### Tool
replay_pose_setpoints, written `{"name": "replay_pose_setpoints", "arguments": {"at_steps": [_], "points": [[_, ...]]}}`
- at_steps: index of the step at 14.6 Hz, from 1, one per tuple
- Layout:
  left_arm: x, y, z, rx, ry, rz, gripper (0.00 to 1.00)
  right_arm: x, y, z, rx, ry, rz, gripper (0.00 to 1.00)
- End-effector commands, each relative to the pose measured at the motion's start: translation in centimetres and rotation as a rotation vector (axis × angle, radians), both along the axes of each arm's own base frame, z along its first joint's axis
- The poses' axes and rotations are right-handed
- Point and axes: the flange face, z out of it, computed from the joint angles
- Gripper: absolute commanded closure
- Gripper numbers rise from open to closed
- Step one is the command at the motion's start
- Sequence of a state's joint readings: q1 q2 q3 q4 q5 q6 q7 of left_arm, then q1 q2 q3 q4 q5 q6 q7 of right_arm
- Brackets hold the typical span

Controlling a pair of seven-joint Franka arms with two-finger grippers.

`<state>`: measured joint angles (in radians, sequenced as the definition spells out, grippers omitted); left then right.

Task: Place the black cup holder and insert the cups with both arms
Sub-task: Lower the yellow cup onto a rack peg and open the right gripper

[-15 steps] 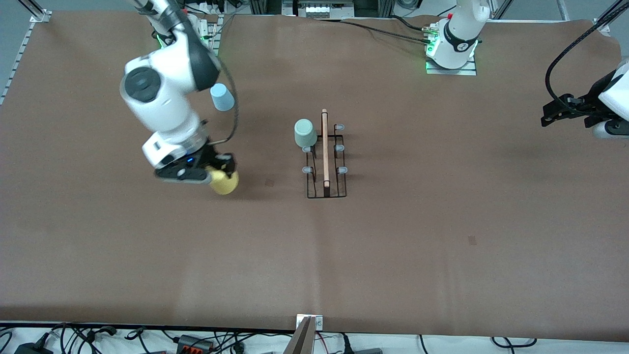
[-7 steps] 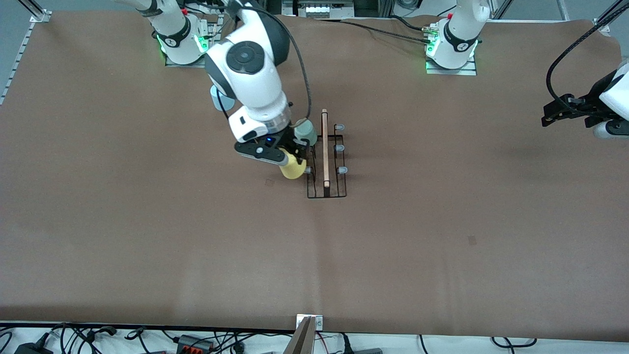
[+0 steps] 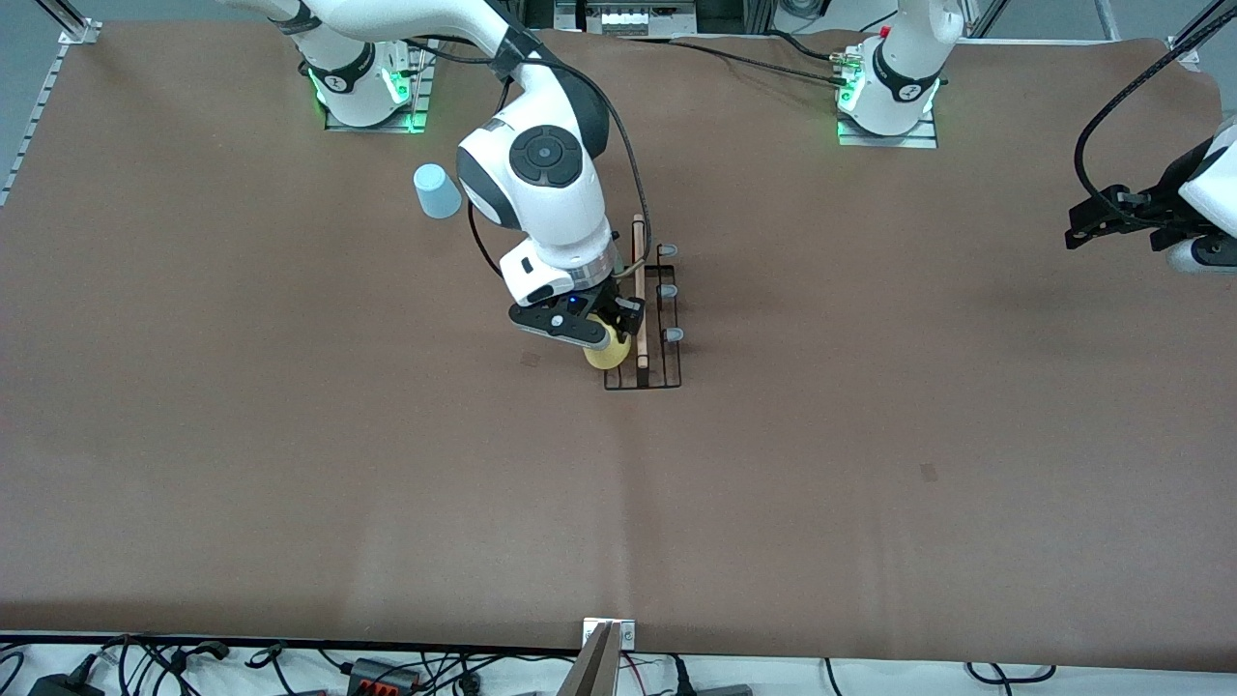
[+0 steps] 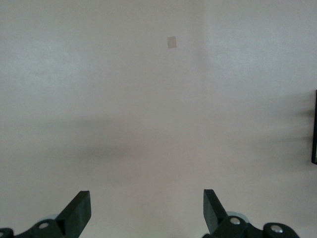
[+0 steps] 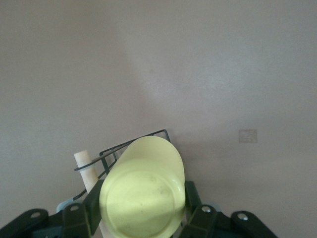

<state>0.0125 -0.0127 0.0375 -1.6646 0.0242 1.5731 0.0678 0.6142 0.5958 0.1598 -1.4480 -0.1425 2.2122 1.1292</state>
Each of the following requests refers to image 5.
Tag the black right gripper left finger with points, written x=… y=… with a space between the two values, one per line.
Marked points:
x=76 y=218

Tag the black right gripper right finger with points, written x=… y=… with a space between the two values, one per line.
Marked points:
x=205 y=220

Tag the yellow plastic cup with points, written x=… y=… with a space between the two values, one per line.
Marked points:
x=143 y=188

